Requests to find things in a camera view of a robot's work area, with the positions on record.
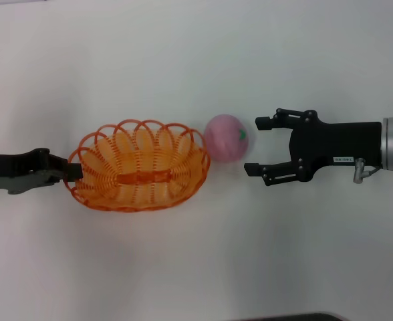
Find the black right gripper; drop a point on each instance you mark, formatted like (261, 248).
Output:
(337, 143)

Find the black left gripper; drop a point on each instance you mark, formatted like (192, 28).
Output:
(2, 168)

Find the pink peach with green leaf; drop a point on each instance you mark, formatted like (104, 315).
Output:
(225, 140)

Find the orange plastic woven basket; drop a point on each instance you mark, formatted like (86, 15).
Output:
(143, 177)

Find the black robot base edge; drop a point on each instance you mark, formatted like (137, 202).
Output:
(290, 317)

